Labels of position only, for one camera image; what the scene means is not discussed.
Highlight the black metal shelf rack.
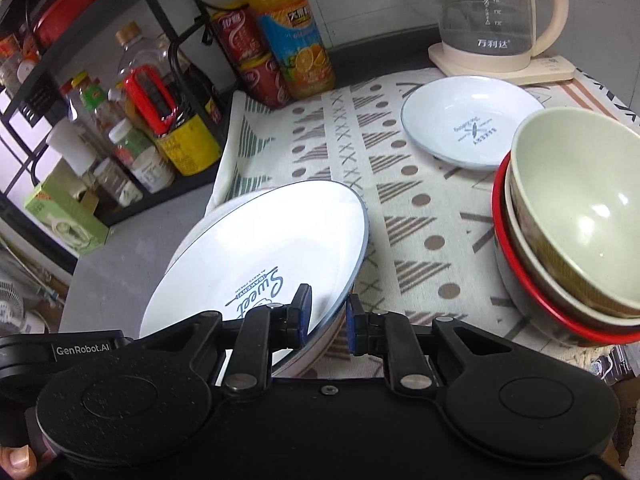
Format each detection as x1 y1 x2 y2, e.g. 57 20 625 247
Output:
0 0 251 228

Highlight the person's left hand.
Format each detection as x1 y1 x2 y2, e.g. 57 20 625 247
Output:
0 445 40 480

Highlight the oil bottle with red handle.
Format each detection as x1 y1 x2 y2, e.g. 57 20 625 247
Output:
116 22 223 177

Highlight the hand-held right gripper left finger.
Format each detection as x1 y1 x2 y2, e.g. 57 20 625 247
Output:
132 284 315 396

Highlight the white electric fan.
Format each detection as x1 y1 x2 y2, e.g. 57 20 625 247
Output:
0 275 66 336

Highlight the small white blue-print plate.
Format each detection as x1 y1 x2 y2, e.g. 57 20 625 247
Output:
401 76 546 170

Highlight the green carton box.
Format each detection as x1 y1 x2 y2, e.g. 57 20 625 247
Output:
24 180 110 260

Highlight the cream kettle base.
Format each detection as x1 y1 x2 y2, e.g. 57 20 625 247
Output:
428 42 576 86

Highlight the red soda can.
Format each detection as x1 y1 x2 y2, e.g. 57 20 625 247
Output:
209 9 273 63
235 52 291 108

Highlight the white-lidded spice jar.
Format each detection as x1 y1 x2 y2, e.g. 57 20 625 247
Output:
127 147 176 193

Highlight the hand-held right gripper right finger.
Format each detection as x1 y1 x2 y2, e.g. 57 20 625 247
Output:
346 293 511 396

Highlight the small clear jar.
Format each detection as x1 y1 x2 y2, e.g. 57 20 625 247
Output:
92 157 143 206

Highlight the red bowl on shelf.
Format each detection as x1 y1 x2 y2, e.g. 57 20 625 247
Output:
30 0 118 48

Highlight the orange juice bottle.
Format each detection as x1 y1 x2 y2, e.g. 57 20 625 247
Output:
241 0 337 101

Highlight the large white blue-print plate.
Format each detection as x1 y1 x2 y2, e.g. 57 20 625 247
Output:
138 180 371 378

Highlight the small bottle with white cap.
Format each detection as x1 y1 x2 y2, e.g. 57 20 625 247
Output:
107 120 153 161

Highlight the white plate with flower motif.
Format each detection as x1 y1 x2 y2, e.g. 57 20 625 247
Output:
165 187 273 281

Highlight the glass electric kettle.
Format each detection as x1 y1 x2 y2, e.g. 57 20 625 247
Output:
417 0 570 63

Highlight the red and black bowl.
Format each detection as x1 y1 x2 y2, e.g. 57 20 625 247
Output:
491 152 640 348

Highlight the patterned fringed cloth mat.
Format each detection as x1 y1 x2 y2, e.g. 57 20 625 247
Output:
207 62 640 381

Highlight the clear bottle with white label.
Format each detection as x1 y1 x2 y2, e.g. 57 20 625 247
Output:
47 117 101 196

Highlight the pale green bowl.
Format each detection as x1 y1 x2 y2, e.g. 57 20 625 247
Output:
505 180 640 332
509 107 640 318

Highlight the sauce bottle with yellow cap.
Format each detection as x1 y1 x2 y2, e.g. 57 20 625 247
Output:
60 72 126 161

